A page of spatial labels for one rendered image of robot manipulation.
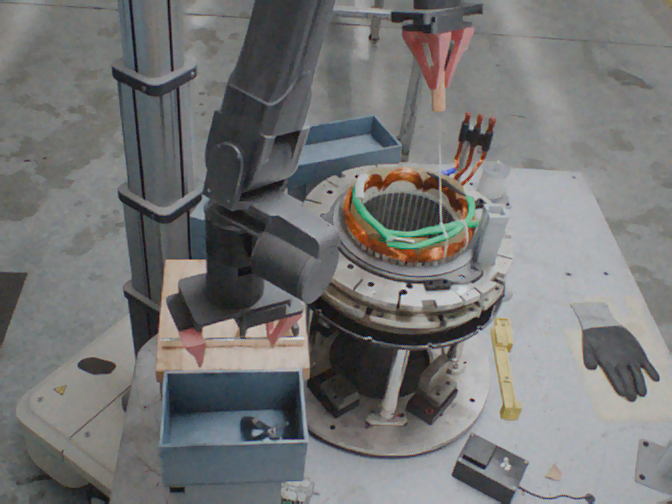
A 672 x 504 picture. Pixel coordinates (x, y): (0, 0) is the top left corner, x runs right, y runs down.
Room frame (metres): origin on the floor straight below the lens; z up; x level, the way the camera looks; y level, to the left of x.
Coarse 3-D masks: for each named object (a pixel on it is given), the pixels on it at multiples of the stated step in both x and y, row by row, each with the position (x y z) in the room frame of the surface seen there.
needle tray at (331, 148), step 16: (320, 128) 1.17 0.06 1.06; (336, 128) 1.18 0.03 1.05; (352, 128) 1.20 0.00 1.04; (368, 128) 1.22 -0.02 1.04; (384, 128) 1.18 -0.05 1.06; (320, 144) 1.16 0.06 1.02; (336, 144) 1.17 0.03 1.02; (352, 144) 1.17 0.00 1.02; (368, 144) 1.18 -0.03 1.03; (384, 144) 1.17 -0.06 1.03; (400, 144) 1.13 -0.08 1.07; (304, 160) 1.11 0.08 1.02; (320, 160) 1.05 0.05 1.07; (336, 160) 1.07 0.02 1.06; (352, 160) 1.08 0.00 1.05; (368, 160) 1.10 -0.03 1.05; (384, 160) 1.12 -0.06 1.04; (304, 176) 1.04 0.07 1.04; (320, 176) 1.05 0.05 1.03; (288, 192) 1.12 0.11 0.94; (304, 192) 1.06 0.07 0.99
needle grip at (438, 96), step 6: (432, 66) 0.87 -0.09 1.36; (432, 72) 0.87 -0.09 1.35; (444, 72) 0.88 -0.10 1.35; (444, 78) 0.87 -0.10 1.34; (444, 84) 0.87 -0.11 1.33; (432, 90) 0.87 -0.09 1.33; (438, 90) 0.86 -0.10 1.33; (444, 90) 0.87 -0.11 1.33; (432, 96) 0.86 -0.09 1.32; (438, 96) 0.86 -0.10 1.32; (444, 96) 0.86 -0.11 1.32; (432, 102) 0.86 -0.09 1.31; (438, 102) 0.86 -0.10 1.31; (444, 102) 0.86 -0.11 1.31; (432, 108) 0.86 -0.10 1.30; (438, 108) 0.86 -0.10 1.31; (444, 108) 0.86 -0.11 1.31
